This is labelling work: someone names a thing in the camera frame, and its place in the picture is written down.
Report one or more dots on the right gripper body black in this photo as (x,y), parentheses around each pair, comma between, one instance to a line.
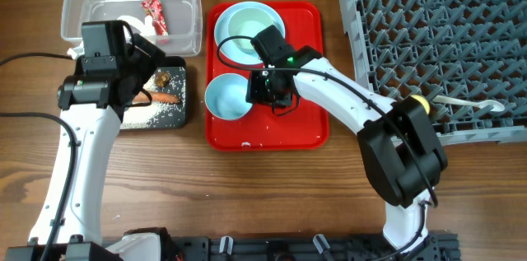
(261,89)

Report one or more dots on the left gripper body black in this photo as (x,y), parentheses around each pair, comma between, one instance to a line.
(140,64)

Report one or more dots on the white tissue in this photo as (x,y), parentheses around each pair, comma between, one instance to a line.
(136,22)

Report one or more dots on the brown food scrap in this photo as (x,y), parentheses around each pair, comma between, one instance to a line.
(162,78)

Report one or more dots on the orange carrot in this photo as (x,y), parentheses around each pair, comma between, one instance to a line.
(154,96)

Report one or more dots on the small light blue bowl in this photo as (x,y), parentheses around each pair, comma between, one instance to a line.
(225,97)

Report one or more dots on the red snack wrapper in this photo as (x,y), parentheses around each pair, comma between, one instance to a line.
(155,23)

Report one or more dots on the white rice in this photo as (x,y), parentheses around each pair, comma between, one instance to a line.
(164,113)

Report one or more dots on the green bowl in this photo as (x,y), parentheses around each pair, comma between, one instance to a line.
(248,22)

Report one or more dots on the yellow cup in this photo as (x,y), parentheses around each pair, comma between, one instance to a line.
(424,102)

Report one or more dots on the white plastic spoon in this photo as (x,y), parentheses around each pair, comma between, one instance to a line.
(496,106)

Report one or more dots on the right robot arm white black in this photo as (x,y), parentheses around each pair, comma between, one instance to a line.
(402,155)

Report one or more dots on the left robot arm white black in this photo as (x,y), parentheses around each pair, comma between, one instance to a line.
(108,76)

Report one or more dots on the grey dishwasher rack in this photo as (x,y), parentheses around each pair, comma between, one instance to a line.
(466,49)

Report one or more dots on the black tray bin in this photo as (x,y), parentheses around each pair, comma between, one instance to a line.
(173,117)

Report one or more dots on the red serving tray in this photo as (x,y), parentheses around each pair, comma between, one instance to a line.
(305,128)

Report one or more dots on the clear plastic bin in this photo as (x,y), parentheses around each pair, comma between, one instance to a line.
(184,21)

